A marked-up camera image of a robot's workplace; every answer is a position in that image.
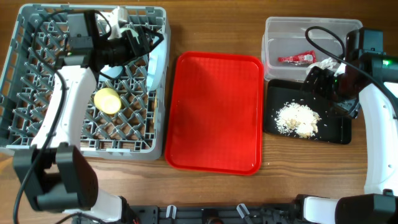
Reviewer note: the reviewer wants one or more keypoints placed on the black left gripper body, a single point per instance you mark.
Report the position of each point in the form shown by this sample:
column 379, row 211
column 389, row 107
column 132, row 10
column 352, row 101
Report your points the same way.
column 119, row 52

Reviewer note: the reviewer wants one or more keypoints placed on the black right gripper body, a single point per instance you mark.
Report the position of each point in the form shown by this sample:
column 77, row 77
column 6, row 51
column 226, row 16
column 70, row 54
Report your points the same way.
column 333, row 89

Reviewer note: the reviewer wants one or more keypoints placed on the small light blue bowl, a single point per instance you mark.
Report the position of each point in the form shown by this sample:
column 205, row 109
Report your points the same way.
column 111, row 72

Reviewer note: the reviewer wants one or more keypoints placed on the light green bowl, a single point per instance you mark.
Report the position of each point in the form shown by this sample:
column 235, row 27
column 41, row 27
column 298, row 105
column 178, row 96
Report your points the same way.
column 130, row 31

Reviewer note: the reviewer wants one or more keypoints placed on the light blue plate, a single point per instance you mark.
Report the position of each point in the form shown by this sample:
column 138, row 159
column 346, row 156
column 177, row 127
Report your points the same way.
column 156, row 65

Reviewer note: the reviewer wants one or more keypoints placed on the white napkin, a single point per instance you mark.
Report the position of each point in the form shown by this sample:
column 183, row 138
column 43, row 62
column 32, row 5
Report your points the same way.
column 330, row 64

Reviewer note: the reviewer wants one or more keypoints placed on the yellow cup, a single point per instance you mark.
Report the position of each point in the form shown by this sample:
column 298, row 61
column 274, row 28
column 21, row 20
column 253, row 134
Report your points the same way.
column 107, row 100

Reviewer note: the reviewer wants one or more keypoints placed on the red sauce packet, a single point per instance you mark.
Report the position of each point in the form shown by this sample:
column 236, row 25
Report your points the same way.
column 307, row 57

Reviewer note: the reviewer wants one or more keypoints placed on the wooden chopstick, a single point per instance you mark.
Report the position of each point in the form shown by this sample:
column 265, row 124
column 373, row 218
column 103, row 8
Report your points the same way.
column 154, row 113

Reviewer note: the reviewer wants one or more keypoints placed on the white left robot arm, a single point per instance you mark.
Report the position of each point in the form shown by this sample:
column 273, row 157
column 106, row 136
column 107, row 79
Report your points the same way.
column 55, row 177

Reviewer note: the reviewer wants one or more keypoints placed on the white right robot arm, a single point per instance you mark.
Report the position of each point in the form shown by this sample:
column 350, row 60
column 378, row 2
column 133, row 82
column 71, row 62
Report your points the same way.
column 372, row 79

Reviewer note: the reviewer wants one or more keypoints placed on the black food waste tray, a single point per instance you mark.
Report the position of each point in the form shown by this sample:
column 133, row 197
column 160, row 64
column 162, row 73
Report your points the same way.
column 280, row 93

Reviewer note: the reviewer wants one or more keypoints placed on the grey plastic dishwasher rack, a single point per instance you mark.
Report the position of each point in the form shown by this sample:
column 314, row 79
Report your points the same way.
column 26, row 88

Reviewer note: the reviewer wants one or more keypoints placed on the pile of rice scraps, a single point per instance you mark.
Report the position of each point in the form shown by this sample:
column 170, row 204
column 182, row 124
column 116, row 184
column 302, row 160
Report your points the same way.
column 297, row 119

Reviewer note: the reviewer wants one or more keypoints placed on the clear plastic bin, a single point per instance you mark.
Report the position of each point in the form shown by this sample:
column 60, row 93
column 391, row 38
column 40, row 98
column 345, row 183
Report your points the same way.
column 285, row 36

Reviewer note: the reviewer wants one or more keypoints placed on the red plastic tray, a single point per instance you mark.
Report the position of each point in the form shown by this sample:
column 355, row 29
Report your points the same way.
column 215, row 120

